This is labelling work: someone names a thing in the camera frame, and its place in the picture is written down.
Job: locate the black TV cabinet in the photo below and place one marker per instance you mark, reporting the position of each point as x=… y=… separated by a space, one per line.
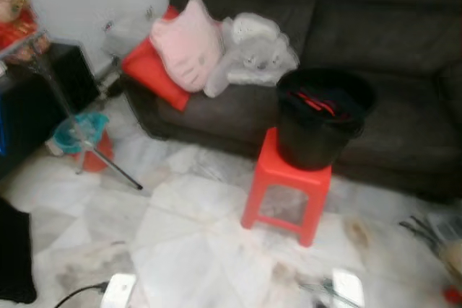
x=29 y=113

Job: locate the grey plastic bag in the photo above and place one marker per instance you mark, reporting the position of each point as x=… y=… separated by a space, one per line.
x=130 y=34

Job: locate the plain black shirt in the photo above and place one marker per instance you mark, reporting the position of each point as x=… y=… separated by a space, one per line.
x=16 y=250

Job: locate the red cushion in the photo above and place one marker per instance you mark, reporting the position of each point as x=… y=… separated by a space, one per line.
x=148 y=70

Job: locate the red plastic hanger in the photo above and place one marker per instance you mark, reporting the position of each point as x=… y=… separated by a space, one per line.
x=314 y=101

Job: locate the red plastic stool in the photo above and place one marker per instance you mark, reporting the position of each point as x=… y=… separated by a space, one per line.
x=289 y=174

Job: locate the dark brown sofa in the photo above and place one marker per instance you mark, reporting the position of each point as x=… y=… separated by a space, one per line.
x=390 y=34

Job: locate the red laughing Buddha statue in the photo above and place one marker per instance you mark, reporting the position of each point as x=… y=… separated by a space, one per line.
x=18 y=30

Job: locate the grey cat plush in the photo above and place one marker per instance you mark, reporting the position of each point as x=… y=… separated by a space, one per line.
x=253 y=55

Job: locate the orange bin with teal liner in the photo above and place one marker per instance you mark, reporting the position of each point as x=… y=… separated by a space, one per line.
x=72 y=131

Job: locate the black plastic bucket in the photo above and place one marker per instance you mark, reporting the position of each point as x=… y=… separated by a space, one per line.
x=317 y=142

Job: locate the pink cat face cushion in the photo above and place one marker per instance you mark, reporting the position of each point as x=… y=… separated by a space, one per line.
x=188 y=48

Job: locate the beige bag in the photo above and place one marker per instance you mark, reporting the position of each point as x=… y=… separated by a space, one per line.
x=453 y=261

